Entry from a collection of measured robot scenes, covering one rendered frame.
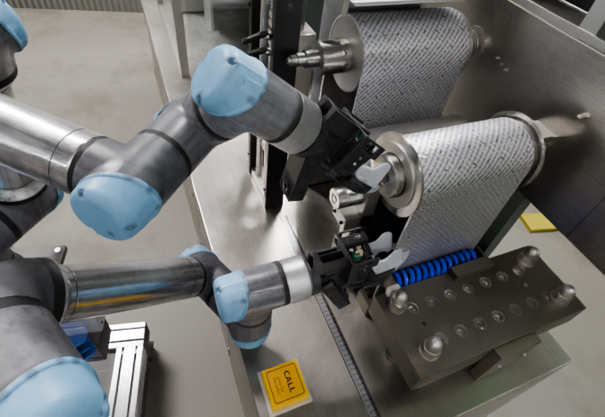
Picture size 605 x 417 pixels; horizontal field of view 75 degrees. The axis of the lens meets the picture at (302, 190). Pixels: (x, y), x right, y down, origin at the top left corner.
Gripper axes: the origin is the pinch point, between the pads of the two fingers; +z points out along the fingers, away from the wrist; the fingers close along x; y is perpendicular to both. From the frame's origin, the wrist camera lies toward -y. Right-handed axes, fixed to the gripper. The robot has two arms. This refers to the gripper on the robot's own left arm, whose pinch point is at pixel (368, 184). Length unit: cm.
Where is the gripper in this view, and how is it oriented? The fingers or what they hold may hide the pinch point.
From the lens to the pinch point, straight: 68.4
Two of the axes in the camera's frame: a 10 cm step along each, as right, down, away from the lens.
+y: 6.7, -6.6, -3.4
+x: -3.7, -7.0, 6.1
